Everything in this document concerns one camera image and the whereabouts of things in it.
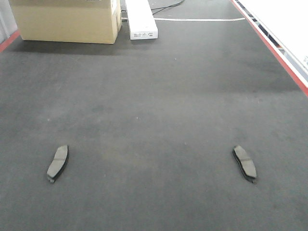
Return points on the dark brake pad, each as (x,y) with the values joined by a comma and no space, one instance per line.
(58,163)
(245,163)

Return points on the cardboard box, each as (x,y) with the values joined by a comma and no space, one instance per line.
(80,21)

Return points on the long white box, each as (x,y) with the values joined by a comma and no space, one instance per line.
(140,20)

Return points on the white board panel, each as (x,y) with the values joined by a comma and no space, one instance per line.
(283,27)

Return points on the black conveyor belt mat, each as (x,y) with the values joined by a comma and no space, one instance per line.
(151,126)

